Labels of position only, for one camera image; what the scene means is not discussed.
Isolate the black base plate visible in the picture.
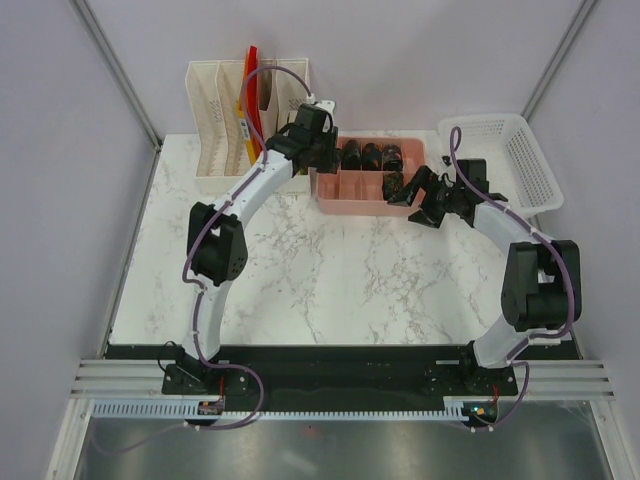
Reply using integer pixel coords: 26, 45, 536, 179
160, 342, 521, 413

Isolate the pink divided storage box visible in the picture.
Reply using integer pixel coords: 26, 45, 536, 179
312, 136, 427, 217

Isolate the white file organizer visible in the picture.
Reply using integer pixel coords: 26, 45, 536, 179
186, 58, 310, 196

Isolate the white slotted cable duct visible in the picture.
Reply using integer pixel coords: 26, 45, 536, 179
91, 398, 496, 422

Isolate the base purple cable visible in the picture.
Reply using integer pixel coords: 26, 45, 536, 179
462, 359, 532, 434
182, 363, 266, 431

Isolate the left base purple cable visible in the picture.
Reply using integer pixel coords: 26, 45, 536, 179
182, 363, 266, 431

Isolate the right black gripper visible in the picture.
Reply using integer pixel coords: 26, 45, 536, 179
388, 165, 463, 229

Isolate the orange red folder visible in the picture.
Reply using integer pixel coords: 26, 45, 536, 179
237, 73, 263, 165

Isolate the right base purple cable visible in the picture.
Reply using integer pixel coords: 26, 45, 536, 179
462, 359, 532, 434

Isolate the rolled tie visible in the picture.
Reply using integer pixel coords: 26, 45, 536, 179
361, 142, 382, 171
340, 139, 362, 171
382, 171, 404, 201
381, 144, 404, 172

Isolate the beige paper folder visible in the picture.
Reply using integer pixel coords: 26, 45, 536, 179
256, 69, 279, 141

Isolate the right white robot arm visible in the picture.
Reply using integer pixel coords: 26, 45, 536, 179
382, 159, 581, 394

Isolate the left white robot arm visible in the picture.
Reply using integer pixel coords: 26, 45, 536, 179
182, 100, 340, 393

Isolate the rolled tie front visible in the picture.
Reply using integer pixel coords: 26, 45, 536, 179
382, 171, 404, 201

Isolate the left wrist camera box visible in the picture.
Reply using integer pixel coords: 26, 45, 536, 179
312, 100, 336, 133

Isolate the white perforated plastic basket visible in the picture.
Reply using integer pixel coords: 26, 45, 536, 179
437, 113, 564, 218

